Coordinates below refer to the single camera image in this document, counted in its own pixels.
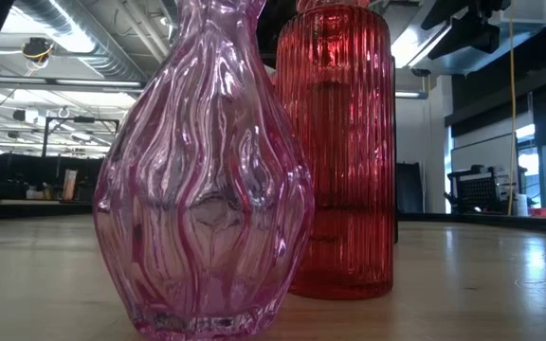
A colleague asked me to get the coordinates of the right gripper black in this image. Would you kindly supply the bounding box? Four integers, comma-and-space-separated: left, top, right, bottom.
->
419, 0, 512, 61

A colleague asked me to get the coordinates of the red ribbed cylinder vase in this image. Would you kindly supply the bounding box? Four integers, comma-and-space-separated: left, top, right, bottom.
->
274, 0, 396, 301

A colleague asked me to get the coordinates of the pink wavy glass vase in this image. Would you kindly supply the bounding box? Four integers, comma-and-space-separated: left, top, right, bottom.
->
91, 0, 316, 341

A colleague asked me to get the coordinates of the black standing panel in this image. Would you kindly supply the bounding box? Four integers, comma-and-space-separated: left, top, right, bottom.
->
395, 162, 425, 214

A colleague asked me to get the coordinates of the white paper roll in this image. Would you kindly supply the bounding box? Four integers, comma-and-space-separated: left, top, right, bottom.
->
514, 192, 530, 218

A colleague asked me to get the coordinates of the peach paper bag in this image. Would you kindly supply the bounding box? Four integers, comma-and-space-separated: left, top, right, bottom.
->
62, 169, 80, 202

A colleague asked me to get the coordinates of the long ceiling light strip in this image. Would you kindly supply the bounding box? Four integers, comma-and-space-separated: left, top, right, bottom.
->
0, 74, 144, 92

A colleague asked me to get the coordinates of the black desk row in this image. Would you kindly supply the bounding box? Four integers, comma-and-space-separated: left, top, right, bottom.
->
0, 152, 105, 203

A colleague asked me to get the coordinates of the black table edge rail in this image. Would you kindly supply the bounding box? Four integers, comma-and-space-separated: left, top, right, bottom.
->
395, 210, 445, 224

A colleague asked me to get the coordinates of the yellow black ceiling cable reel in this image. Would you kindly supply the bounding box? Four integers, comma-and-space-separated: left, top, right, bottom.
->
21, 36, 55, 65

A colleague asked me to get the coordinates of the black overhead gantry frame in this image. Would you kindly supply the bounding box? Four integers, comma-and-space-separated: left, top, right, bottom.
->
41, 116, 120, 158

